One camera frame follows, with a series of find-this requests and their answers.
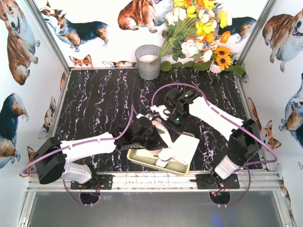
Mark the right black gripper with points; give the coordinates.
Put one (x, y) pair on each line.
(171, 116)

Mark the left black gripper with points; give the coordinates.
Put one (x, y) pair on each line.
(154, 141)

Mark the grey cuffed glove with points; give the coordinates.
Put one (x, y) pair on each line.
(185, 144)

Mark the white glove green fingertips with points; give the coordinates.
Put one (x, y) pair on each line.
(163, 157)

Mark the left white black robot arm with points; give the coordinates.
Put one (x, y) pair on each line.
(56, 159)

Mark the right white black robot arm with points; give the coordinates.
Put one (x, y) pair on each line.
(243, 136)

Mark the beige plastic storage basket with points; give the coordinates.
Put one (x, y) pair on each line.
(172, 167)

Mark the grey metal bucket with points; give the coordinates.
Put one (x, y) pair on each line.
(148, 63)

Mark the small sunflower pot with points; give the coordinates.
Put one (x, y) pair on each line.
(222, 59)

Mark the artificial flower bouquet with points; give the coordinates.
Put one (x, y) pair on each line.
(193, 28)

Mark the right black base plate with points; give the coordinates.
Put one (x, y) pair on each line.
(207, 181)

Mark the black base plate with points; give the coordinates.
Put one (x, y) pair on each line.
(207, 181)
(102, 182)

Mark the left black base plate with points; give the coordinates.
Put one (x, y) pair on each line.
(102, 182)

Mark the aluminium front frame rail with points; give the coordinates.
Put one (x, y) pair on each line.
(258, 180)

